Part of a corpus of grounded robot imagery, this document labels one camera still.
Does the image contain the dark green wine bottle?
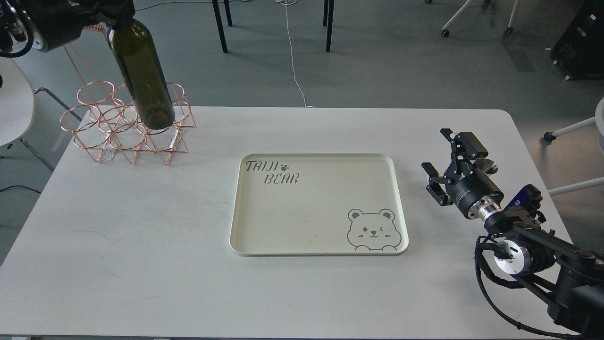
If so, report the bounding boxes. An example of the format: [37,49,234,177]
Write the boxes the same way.
[108,19,175,130]

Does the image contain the copper wire bottle rack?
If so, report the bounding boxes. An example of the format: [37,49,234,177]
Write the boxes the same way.
[59,24,197,166]

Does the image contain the black cables on floor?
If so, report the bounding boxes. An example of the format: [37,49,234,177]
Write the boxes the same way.
[134,0,213,11]

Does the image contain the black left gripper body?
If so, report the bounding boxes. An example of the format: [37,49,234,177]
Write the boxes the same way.
[33,0,134,52]

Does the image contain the white rolling stand legs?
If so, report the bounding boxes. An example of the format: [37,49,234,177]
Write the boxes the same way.
[426,0,520,38]

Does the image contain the black table legs background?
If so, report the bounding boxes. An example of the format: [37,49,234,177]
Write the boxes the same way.
[212,0,335,54]

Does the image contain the white cable on floor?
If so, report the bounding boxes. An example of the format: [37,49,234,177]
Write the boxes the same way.
[276,0,316,108]

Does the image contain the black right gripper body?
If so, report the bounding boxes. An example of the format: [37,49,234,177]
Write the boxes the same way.
[446,169,504,219]

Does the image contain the silver metal jigger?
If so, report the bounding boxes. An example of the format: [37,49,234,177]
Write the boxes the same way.
[474,158,498,176]

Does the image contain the cream bear print tray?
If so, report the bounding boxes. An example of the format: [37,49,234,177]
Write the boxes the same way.
[229,153,409,256]

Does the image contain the black equipment case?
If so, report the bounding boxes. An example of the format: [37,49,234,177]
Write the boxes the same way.
[550,0,604,80]

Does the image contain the white chair base right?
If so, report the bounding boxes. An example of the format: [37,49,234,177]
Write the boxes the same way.
[544,97,604,194]

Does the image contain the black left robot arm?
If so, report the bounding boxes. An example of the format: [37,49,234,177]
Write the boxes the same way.
[1,0,134,58]

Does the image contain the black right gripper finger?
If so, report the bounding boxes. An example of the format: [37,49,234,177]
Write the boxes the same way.
[421,162,454,206]
[440,128,489,176]

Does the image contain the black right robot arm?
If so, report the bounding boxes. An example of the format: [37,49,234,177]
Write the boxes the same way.
[421,128,604,340]

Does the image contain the white chair left edge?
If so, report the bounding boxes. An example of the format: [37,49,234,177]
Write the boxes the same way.
[0,57,83,172]

